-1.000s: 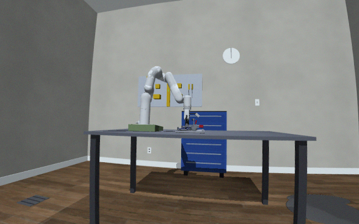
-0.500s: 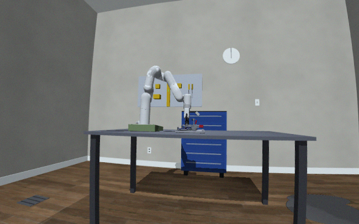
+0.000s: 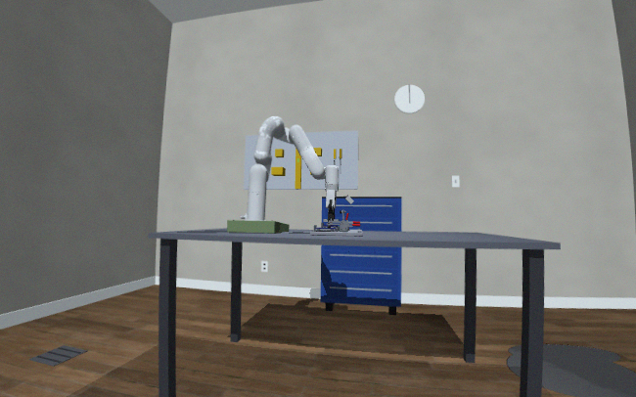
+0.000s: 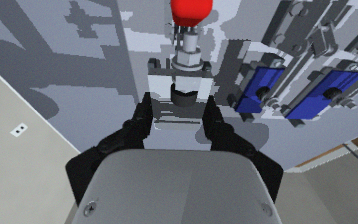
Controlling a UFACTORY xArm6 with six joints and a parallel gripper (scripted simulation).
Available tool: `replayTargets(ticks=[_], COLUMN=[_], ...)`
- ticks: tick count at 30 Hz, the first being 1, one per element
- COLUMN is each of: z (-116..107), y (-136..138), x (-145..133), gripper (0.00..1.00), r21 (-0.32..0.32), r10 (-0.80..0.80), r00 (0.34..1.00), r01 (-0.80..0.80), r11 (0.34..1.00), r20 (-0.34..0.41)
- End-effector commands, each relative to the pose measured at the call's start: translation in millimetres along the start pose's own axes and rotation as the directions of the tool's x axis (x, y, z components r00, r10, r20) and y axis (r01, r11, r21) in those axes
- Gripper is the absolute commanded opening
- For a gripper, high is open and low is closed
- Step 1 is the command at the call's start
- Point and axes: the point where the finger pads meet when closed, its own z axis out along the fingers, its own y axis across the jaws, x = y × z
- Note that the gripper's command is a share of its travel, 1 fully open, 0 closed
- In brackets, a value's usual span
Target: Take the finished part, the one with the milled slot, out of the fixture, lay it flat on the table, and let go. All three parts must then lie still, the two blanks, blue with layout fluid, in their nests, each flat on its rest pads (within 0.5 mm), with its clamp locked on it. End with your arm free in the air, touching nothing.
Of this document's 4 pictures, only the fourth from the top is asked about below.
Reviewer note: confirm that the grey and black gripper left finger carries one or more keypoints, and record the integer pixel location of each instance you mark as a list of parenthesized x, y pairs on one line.
[(81, 168)]

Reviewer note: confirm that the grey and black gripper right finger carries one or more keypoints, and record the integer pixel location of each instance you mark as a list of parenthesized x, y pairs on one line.
[(224, 138)]

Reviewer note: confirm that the white fixture plate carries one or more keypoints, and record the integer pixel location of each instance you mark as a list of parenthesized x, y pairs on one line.
[(231, 35)]

